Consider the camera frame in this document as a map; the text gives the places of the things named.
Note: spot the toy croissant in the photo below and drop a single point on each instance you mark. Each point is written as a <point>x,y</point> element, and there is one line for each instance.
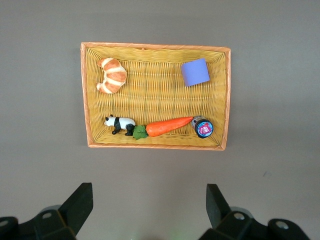
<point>112,75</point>

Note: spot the orange wicker tray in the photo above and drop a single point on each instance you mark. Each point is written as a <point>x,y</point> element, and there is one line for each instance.
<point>155,100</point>

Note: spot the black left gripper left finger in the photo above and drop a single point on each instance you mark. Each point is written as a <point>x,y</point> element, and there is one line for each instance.
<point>50,225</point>

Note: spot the brown table cover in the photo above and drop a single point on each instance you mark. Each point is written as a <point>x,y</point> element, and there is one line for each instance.
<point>37,100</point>

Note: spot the black white panda figurine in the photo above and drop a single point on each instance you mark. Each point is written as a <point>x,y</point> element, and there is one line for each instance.
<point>121,122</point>

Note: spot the purple cube block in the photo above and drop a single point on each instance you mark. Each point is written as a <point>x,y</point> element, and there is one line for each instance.
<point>195,72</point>

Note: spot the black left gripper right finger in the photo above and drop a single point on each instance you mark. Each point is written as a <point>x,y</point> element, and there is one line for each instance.
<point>237,227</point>

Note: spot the orange toy carrot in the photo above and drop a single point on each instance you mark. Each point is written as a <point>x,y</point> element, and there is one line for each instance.
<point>165,126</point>

